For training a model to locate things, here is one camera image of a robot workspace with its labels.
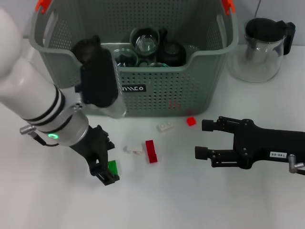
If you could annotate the black clay teapot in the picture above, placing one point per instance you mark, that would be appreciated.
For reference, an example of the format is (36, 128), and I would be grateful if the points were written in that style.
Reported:
(85, 50)

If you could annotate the glass teapot with black lid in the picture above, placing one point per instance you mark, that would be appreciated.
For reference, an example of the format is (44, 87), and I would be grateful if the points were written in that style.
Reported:
(259, 66)

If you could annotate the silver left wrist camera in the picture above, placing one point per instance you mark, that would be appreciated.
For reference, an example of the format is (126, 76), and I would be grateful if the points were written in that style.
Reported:
(97, 78)

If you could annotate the small square red brick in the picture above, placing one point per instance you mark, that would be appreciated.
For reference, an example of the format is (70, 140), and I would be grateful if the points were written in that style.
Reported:
(191, 121)

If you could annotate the dark red long brick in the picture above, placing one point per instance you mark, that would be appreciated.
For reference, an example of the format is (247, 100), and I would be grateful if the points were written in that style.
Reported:
(151, 152)

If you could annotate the white plastic brick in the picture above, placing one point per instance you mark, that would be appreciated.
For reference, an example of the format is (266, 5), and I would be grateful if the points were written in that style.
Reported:
(133, 149)
(165, 126)

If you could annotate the green plastic brick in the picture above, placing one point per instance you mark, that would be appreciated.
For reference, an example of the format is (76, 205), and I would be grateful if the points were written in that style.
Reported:
(113, 167)

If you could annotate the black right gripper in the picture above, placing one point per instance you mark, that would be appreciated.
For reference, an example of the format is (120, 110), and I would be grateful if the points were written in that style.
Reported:
(262, 145)

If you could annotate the grey perforated storage bin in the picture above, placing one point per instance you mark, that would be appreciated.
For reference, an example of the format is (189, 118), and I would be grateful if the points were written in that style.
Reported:
(166, 95)

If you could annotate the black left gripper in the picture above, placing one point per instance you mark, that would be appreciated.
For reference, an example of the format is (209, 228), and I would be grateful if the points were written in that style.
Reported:
(97, 145)

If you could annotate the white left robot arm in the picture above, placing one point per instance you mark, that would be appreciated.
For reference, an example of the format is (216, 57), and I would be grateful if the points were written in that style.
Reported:
(28, 90)

